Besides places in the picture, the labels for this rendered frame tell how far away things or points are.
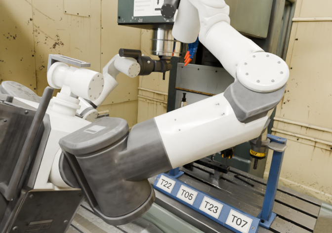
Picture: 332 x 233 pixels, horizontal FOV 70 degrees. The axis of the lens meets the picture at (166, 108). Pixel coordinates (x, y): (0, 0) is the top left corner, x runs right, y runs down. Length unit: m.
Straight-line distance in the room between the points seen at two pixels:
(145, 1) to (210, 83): 0.72
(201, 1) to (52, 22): 1.54
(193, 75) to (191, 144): 1.25
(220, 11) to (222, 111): 0.24
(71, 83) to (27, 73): 1.35
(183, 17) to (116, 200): 0.41
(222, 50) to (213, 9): 0.09
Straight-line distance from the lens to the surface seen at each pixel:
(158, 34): 1.12
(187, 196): 1.02
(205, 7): 0.52
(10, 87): 0.74
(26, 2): 1.90
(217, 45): 0.50
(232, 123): 0.37
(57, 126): 0.45
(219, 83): 1.51
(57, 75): 0.59
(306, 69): 1.76
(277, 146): 0.88
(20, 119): 0.45
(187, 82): 1.62
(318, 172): 1.88
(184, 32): 0.59
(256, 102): 0.38
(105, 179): 0.37
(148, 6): 1.00
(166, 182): 1.08
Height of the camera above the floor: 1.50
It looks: 14 degrees down
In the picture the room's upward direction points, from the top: 4 degrees clockwise
